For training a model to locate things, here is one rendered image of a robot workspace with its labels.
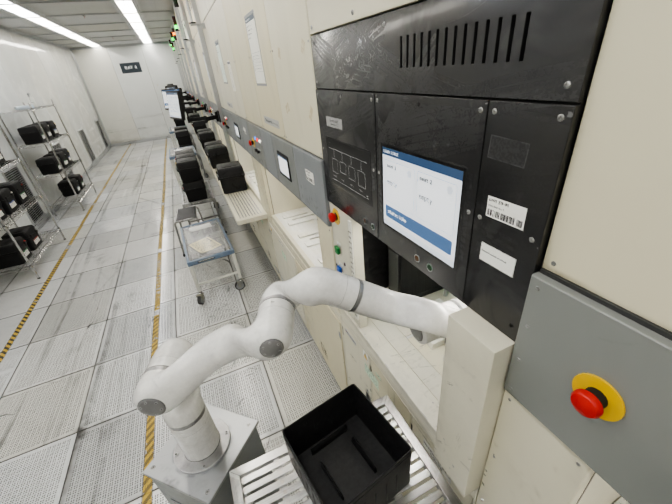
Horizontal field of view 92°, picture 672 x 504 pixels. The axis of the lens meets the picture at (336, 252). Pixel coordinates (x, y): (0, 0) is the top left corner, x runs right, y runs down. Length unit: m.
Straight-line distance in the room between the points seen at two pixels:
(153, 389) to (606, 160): 1.04
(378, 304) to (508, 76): 0.55
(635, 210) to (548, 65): 0.21
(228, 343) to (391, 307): 0.44
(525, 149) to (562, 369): 0.34
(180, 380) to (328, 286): 0.48
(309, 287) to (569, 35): 0.63
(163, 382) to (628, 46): 1.08
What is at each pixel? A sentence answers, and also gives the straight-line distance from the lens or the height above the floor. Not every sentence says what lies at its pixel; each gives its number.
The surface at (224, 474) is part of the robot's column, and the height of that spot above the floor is 0.76.
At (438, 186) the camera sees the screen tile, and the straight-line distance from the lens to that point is 0.71.
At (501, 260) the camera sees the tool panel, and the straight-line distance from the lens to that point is 0.64.
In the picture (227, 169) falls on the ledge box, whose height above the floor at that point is 1.05.
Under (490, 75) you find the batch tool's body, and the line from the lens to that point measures 0.61.
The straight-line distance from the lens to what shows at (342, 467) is 1.24.
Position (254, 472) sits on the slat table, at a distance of 1.29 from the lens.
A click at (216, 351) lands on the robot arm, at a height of 1.24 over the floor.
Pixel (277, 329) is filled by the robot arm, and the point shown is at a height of 1.33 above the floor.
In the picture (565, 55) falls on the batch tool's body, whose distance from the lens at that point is 0.54.
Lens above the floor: 1.87
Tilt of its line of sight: 30 degrees down
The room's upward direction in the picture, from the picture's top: 6 degrees counter-clockwise
